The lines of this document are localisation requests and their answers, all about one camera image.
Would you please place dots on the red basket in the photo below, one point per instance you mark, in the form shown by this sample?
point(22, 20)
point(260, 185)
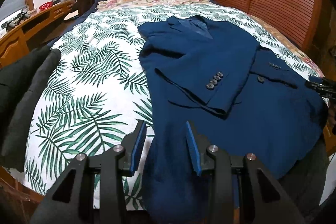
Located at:
point(45, 6)

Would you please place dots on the grey window blind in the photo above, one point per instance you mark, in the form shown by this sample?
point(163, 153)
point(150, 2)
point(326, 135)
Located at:
point(13, 3)

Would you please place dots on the person's grey trousers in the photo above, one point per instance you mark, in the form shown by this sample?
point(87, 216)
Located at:
point(304, 176)

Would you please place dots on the navy blue blazer jacket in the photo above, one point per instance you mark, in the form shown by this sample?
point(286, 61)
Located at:
point(223, 61)

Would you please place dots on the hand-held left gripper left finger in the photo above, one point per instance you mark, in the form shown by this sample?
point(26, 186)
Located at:
point(137, 146)

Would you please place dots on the bed with leaf-print cover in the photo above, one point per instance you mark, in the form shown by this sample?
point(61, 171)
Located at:
point(92, 82)

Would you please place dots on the black desk gadget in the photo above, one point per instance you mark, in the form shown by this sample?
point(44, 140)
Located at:
point(22, 15)
point(8, 23)

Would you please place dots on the dark grey folded garment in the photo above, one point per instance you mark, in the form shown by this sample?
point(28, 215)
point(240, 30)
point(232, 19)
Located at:
point(30, 113)

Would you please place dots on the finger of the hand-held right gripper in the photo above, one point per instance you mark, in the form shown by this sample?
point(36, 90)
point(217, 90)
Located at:
point(316, 79)
point(319, 88)

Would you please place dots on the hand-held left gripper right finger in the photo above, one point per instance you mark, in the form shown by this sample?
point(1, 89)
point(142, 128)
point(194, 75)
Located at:
point(193, 151)

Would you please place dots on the wooden desk cabinet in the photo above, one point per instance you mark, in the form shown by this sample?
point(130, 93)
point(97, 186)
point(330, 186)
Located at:
point(13, 43)

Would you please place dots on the black folded garment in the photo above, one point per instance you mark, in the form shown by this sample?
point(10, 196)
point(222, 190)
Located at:
point(15, 77)

